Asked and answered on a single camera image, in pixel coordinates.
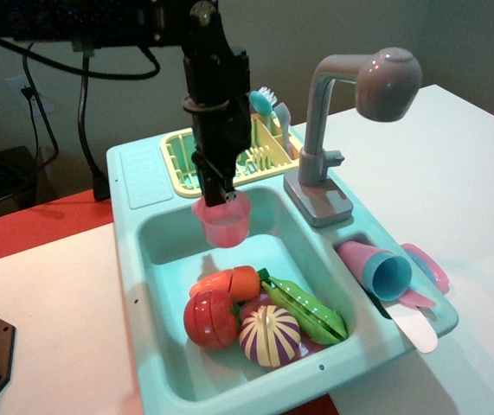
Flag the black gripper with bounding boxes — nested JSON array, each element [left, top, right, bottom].
[[183, 94, 251, 207]]

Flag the pink toy cup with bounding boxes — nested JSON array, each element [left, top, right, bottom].
[[192, 192, 252, 248]]

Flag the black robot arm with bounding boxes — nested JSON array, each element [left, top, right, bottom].
[[0, 1, 251, 207]]

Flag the yellow drying rack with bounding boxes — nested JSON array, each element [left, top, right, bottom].
[[160, 113, 302, 199]]

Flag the teal toy sink unit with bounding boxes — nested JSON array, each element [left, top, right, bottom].
[[106, 122, 460, 415]]

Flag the pink tumbler cup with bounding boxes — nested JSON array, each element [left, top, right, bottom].
[[337, 241, 391, 289]]

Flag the blue tumbler cup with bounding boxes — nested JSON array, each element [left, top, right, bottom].
[[362, 252, 412, 301]]

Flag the blue dish brush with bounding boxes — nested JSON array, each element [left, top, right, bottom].
[[249, 86, 278, 129]]

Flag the light blue toy fork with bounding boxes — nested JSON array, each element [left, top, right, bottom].
[[274, 102, 293, 158]]

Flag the orange toy carrot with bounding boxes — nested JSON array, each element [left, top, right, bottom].
[[189, 265, 261, 302]]

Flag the red toy tomato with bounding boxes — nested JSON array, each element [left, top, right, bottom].
[[183, 290, 241, 350]]

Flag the purple striped toy onion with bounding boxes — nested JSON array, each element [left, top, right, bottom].
[[239, 305, 301, 368]]

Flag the green toy pea pod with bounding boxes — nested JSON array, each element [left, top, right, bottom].
[[260, 276, 349, 346]]

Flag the grey toy faucet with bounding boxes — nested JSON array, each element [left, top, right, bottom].
[[284, 47, 422, 228]]

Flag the blue plate at side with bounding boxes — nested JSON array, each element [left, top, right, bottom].
[[406, 250, 437, 285]]

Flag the pink toy spoon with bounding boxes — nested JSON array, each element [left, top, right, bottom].
[[398, 289, 436, 309]]

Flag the white toy knife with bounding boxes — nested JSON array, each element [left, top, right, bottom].
[[382, 302, 439, 354]]

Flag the black flexible hose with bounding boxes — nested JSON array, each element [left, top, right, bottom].
[[76, 49, 112, 202]]

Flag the black power cable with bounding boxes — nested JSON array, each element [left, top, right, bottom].
[[21, 42, 61, 174]]

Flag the white wall outlet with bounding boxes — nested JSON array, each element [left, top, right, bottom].
[[5, 74, 55, 118]]

